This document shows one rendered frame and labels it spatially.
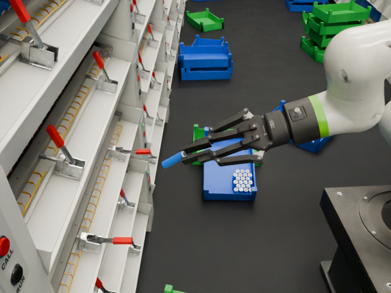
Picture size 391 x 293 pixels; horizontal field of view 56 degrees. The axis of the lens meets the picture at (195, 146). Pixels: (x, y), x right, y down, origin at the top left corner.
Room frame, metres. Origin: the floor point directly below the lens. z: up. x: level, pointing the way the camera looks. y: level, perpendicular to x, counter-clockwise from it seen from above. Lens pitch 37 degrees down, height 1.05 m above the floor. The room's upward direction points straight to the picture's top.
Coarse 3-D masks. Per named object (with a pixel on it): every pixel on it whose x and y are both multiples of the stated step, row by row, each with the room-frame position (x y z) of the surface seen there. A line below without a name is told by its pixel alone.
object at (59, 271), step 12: (108, 132) 0.76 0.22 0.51; (120, 132) 0.79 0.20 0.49; (108, 144) 0.72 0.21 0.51; (96, 168) 0.62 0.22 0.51; (108, 168) 0.65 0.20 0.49; (96, 180) 0.59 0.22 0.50; (84, 192) 0.55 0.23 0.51; (84, 204) 0.52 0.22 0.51; (72, 228) 0.45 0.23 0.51; (72, 240) 0.43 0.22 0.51; (72, 252) 0.41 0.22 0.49; (60, 264) 0.38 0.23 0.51; (72, 264) 0.39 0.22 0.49; (60, 276) 0.35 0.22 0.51; (72, 276) 0.37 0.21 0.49
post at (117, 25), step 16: (112, 16) 0.87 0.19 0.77; (128, 16) 0.88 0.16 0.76; (112, 32) 0.87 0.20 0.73; (128, 32) 0.87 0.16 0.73; (128, 80) 0.87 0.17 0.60; (128, 96) 0.87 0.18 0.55; (144, 128) 0.94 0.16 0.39; (144, 160) 0.89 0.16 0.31; (144, 176) 0.87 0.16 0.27; (144, 192) 0.86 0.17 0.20
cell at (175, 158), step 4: (180, 152) 0.64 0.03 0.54; (184, 152) 0.65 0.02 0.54; (172, 156) 0.65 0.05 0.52; (176, 156) 0.64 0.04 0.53; (180, 156) 0.64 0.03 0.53; (164, 160) 0.65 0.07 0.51; (168, 160) 0.65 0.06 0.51; (172, 160) 0.64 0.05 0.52; (176, 160) 0.64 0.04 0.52; (164, 164) 0.65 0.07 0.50; (168, 164) 0.64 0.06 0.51; (172, 164) 0.64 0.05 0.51
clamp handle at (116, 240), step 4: (96, 236) 0.44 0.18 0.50; (96, 240) 0.44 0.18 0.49; (100, 240) 0.44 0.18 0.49; (104, 240) 0.44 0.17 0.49; (108, 240) 0.44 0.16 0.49; (112, 240) 0.44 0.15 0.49; (116, 240) 0.44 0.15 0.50; (120, 240) 0.44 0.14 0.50; (124, 240) 0.44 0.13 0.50; (128, 240) 0.44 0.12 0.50; (132, 240) 0.44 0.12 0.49; (116, 244) 0.43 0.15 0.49; (120, 244) 0.43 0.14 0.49; (124, 244) 0.43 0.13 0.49; (128, 244) 0.43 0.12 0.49
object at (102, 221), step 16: (128, 112) 0.86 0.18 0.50; (128, 128) 0.83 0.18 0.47; (112, 144) 0.75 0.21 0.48; (128, 144) 0.76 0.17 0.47; (112, 160) 0.69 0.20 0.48; (128, 160) 0.70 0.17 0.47; (112, 176) 0.64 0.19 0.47; (96, 192) 0.58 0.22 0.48; (112, 192) 0.59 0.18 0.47; (112, 208) 0.54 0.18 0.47; (96, 224) 0.49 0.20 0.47; (80, 256) 0.41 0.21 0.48; (96, 256) 0.42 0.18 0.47; (80, 272) 0.38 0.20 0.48; (96, 272) 0.39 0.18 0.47; (64, 288) 0.35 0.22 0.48; (80, 288) 0.35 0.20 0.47
